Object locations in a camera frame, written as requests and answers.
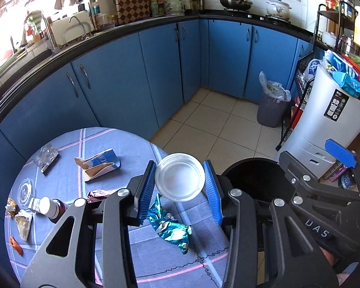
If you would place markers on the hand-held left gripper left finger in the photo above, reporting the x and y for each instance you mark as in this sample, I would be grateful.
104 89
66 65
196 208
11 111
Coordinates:
145 195

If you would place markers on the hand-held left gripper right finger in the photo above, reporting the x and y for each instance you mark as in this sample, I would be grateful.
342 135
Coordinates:
213 195

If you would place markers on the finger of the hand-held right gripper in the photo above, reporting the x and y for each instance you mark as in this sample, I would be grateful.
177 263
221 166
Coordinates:
340 153
306 186

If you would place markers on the white round plastic lid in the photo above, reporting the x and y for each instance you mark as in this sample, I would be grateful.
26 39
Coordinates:
180 180

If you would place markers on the black trash bin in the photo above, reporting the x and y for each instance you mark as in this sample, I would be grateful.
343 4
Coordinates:
252 177

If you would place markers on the clear plastic blister pack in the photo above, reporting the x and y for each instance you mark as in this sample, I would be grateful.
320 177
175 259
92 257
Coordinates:
46 159

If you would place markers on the yellow wrapper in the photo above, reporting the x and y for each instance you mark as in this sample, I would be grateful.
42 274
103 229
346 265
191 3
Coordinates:
11 206

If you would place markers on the grey trash bin with liner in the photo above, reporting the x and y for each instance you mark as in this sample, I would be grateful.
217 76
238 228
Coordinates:
271 108

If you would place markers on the white air purifier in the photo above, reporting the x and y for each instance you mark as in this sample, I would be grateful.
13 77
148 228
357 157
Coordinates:
318 126

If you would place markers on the crumpled teal foil wrapper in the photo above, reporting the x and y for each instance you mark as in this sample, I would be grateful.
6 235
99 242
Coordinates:
168 228

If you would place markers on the crumpled purple foil wrapper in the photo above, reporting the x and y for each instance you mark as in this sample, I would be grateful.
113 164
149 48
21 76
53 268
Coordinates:
97 195

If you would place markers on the torn blue white carton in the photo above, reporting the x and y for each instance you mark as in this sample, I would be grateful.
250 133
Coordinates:
103 160

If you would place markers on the black metal rack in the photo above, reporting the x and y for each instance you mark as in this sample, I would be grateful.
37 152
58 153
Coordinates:
285 126

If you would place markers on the blue wipes packet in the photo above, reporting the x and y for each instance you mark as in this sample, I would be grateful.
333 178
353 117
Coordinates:
346 83
336 59

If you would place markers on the blue plaid tablecloth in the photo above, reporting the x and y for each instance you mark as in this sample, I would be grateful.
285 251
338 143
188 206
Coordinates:
78 147

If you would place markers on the brown bottle with white cap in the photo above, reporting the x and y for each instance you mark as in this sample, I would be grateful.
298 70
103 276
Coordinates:
58 210

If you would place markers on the white plastic bag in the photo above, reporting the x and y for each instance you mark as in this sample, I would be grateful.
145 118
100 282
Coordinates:
312 69

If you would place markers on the silver pill strip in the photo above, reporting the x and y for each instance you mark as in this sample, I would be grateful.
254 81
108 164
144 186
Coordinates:
34 205

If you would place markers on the clear round plastic lid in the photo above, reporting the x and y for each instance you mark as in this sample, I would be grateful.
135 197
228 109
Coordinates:
25 190

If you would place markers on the blue kitchen cabinets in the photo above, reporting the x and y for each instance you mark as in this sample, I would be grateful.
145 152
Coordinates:
123 75

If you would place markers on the crumpled white wrapper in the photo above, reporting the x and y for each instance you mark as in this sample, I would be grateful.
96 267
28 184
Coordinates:
24 225

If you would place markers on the small orange wrapper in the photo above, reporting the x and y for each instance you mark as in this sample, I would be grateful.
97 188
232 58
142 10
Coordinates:
16 246

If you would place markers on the white ceramic pot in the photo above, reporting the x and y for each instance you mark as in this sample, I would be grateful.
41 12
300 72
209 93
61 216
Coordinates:
277 9

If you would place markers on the black gas stove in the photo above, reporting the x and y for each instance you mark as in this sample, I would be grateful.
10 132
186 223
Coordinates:
258 14

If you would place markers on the black kitchen countertop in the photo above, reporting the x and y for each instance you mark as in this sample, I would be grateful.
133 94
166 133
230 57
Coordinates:
138 25

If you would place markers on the red lidded sauce bottle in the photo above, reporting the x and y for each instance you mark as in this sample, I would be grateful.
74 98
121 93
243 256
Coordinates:
160 7

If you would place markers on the white dish tub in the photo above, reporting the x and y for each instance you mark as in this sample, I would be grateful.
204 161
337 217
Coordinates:
60 27

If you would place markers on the pale green kettle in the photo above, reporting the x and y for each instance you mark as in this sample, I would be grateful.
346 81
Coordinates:
174 6

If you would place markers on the glass press jug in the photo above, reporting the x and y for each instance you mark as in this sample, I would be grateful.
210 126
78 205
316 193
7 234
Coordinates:
198 1

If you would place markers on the checkered wooden cutting board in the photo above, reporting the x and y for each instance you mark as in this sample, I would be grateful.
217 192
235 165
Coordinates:
129 0

